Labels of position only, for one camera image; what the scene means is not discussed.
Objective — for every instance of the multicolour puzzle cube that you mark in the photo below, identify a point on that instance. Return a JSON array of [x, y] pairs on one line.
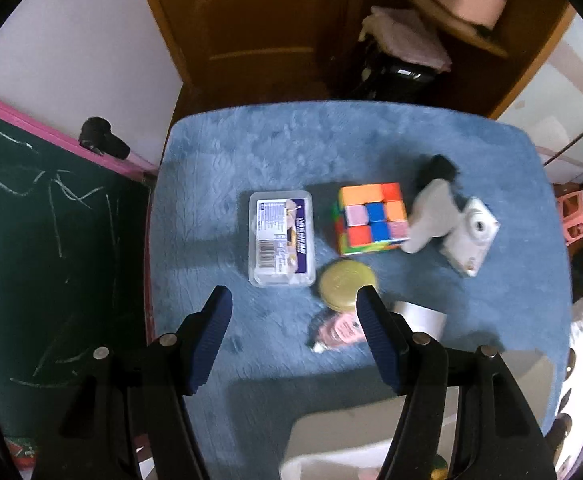
[[370, 218]]

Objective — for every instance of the small white toy camera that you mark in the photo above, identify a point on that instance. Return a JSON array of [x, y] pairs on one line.
[[469, 242]]

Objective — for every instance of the clear floss pick box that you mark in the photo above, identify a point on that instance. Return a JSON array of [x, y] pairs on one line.
[[281, 239]]

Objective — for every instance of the blue plush table mat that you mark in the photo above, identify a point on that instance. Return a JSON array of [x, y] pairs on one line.
[[265, 376]]

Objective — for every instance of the pink plastic stool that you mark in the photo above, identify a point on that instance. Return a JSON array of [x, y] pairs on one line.
[[570, 211]]

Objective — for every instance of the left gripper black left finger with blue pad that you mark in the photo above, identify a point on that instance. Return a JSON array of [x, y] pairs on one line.
[[123, 400]]

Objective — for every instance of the black charger plug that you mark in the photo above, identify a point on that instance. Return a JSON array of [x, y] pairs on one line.
[[437, 167]]

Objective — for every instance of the black chalkboard knob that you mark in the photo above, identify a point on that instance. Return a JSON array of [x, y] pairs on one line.
[[96, 135]]

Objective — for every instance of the brown wooden door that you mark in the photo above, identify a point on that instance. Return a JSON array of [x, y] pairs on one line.
[[240, 52]]

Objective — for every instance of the white storage tray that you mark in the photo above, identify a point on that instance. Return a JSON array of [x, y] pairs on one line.
[[343, 444]]

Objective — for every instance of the green chalkboard pink frame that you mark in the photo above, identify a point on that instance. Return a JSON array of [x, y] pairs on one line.
[[72, 273]]

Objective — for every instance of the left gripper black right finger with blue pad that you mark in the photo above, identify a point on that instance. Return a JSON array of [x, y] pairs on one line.
[[496, 434]]

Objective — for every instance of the folded pink cloth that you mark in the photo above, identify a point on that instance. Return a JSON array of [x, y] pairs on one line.
[[401, 34]]

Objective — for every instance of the pink cream tube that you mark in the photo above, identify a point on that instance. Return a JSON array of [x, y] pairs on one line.
[[339, 330]]

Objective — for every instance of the wooden corner shelf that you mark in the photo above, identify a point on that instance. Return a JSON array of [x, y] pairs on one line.
[[474, 35]]

